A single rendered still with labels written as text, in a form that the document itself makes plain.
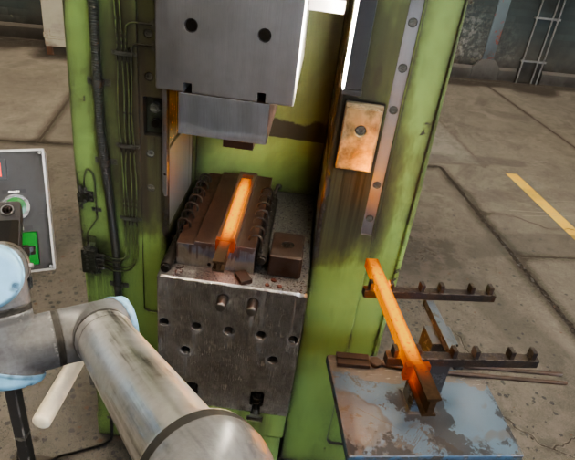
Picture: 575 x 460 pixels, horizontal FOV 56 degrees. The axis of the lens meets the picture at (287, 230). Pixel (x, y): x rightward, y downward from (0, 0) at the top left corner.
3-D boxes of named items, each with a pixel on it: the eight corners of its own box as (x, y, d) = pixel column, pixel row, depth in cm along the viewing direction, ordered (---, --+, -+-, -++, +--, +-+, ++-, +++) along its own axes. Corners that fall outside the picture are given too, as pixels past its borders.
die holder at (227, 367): (287, 417, 157) (308, 295, 134) (158, 399, 158) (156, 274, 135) (298, 298, 205) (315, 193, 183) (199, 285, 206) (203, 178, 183)
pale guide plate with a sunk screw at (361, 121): (371, 172, 136) (384, 107, 127) (335, 168, 136) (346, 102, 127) (370, 169, 138) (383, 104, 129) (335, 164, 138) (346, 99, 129)
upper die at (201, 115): (266, 145, 122) (269, 104, 117) (177, 133, 122) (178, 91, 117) (281, 91, 158) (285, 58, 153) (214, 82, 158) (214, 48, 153)
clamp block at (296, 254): (299, 279, 140) (302, 259, 136) (266, 276, 140) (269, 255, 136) (302, 255, 150) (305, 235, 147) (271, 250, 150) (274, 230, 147)
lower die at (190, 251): (253, 273, 140) (256, 245, 135) (176, 263, 140) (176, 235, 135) (269, 199, 176) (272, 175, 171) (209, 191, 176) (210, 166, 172)
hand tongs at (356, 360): (560, 374, 143) (562, 371, 142) (568, 386, 139) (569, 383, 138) (335, 354, 139) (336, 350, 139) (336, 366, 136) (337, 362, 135)
